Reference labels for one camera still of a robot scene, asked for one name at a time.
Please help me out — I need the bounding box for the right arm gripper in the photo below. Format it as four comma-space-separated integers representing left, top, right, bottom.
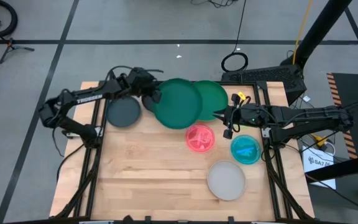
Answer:
213, 104, 272, 127

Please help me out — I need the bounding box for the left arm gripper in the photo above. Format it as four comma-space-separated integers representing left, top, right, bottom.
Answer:
124, 67, 163, 105

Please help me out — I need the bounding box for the green plastic plate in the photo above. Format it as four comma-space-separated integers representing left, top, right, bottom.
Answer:
193, 80, 229, 122

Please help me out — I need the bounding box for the dark teal-green plastic plate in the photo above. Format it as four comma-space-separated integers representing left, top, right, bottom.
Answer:
152, 77, 203, 130

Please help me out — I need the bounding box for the red transparent plastic plate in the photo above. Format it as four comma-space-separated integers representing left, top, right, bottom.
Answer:
185, 123, 216, 153

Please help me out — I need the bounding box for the dark grey plastic plate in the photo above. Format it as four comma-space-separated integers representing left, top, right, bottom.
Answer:
105, 96, 142, 128

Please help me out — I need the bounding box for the beige plastic plate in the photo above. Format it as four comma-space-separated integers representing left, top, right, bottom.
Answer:
206, 159, 247, 202

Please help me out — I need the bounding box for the teal transparent plastic plate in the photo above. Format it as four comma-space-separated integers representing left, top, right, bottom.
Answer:
230, 134, 262, 166

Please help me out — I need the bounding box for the white paper sign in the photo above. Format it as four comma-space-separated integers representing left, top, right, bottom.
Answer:
301, 144, 337, 190

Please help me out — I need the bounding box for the black slanted pole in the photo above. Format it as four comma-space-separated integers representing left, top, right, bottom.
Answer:
280, 0, 353, 68

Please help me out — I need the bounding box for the black hazard-striped mat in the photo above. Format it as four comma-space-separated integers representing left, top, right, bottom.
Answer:
326, 72, 358, 224

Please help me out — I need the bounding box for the black metal beam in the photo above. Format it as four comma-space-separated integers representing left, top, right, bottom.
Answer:
305, 151, 358, 184

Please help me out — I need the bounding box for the black tripod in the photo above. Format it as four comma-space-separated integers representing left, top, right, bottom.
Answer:
0, 37, 35, 65

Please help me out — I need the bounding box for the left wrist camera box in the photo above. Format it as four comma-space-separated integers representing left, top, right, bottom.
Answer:
141, 95, 155, 113

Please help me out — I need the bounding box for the black metal table frame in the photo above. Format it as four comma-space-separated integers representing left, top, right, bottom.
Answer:
53, 80, 315, 224

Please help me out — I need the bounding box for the black hanging cable with coil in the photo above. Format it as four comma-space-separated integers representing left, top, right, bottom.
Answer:
221, 0, 249, 73

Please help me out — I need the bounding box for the yellow cable connector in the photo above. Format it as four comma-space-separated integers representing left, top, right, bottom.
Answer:
310, 133, 329, 147

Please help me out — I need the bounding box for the yellow hanging cable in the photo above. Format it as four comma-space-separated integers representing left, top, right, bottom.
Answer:
292, 0, 313, 65

